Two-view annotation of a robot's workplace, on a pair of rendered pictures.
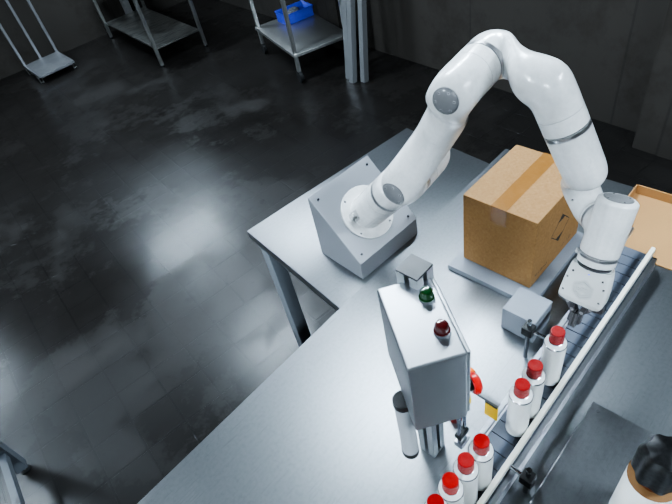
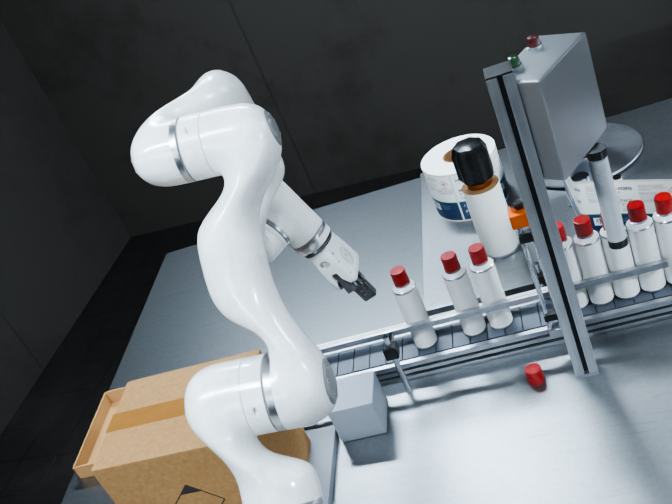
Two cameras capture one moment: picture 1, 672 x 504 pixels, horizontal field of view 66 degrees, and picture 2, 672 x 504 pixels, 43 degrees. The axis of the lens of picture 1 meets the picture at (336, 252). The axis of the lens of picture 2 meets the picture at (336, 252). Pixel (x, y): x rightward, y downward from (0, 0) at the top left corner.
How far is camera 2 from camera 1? 176 cm
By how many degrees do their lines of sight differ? 91
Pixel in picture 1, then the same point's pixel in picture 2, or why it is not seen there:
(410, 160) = (286, 316)
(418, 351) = (564, 39)
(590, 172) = not seen: hidden behind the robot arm
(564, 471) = (508, 282)
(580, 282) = (341, 253)
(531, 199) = not seen: hidden behind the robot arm
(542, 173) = (156, 404)
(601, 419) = (437, 298)
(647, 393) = (379, 317)
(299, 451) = not seen: outside the picture
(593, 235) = (304, 210)
